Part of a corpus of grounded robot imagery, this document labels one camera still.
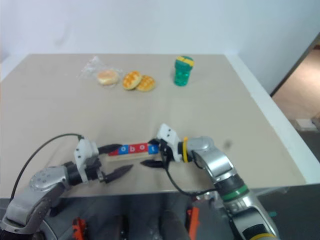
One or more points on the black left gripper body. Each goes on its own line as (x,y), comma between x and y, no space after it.
(94,170)

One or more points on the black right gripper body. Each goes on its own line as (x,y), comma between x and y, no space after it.
(168,153)

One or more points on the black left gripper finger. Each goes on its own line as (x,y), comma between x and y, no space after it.
(110,148)
(118,172)

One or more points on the blue letter t block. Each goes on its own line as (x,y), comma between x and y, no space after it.
(152,149)

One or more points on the red letter o block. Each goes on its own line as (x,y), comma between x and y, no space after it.
(142,147)

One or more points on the wooden letter tray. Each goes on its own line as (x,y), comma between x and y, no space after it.
(130,157)

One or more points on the red letter b block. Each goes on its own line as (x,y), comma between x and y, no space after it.
(132,148)

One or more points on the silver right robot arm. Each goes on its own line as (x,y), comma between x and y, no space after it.
(215,157)

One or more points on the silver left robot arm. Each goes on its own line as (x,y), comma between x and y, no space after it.
(42,177)

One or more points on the red letter r block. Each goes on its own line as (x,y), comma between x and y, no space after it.
(115,151)

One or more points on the blue letter o block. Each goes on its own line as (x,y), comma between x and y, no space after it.
(123,149)

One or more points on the red and clear fitting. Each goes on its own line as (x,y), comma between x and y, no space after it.
(202,197)

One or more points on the golden pineapple bun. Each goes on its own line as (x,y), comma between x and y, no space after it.
(131,80)
(147,84)

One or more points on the beige table cover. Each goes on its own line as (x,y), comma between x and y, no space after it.
(62,112)

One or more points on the orange and black clamp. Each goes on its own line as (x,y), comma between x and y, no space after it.
(79,228)

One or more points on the pale round bun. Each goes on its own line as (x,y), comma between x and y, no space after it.
(107,77)

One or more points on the green bottle with yellow lid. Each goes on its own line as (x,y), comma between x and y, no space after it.
(183,73)

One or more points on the clear plastic bun wrapper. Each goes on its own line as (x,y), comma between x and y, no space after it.
(88,67)

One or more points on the pale box on floor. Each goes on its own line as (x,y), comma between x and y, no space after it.
(307,124)

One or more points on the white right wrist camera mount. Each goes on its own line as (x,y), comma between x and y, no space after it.
(166,132)

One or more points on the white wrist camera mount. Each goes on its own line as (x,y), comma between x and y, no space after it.
(166,132)
(83,150)

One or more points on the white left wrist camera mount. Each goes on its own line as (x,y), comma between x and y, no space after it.
(83,150)

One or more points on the orange bracket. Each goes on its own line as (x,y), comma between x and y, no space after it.
(193,221)

